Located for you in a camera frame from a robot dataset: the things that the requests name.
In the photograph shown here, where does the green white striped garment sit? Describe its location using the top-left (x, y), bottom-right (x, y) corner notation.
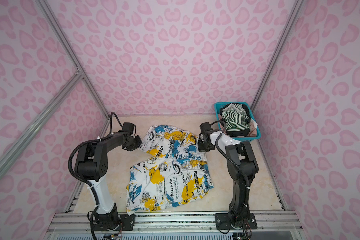
top-left (221, 103), bottom-right (251, 132)

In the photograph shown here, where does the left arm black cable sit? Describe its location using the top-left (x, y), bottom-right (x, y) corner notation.
top-left (67, 111), bottom-right (124, 240)

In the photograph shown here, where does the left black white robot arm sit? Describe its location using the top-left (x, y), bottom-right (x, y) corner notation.
top-left (68, 132), bottom-right (142, 233)

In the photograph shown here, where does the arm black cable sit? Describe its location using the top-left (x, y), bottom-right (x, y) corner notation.
top-left (209, 119), bottom-right (251, 190)
top-left (67, 111), bottom-right (124, 240)

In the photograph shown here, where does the white yellow blue printed garment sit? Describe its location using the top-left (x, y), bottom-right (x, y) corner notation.
top-left (126, 125), bottom-right (214, 215)

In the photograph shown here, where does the diagonal aluminium wall strut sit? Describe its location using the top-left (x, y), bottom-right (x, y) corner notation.
top-left (0, 71), bottom-right (82, 180)

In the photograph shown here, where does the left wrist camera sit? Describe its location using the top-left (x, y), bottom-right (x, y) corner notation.
top-left (121, 122), bottom-right (136, 137)

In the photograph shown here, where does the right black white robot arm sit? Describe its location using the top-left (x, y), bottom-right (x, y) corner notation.
top-left (198, 129), bottom-right (259, 232)

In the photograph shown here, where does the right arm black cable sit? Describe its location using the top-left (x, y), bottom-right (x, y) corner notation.
top-left (209, 119), bottom-right (251, 190)

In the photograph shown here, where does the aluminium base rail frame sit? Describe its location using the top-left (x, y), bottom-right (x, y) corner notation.
top-left (43, 209), bottom-right (307, 240)

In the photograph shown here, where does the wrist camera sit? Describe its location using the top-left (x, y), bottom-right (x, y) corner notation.
top-left (121, 122), bottom-right (136, 137)
top-left (199, 122), bottom-right (213, 140)

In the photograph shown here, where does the teal plastic laundry basket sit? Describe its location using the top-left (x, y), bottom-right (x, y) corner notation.
top-left (214, 102), bottom-right (261, 142)

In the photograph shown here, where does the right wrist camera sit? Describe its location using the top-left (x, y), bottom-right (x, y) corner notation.
top-left (199, 122), bottom-right (213, 140)

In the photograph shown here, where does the black garment in basket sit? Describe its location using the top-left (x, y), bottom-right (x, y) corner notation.
top-left (221, 104), bottom-right (251, 137)

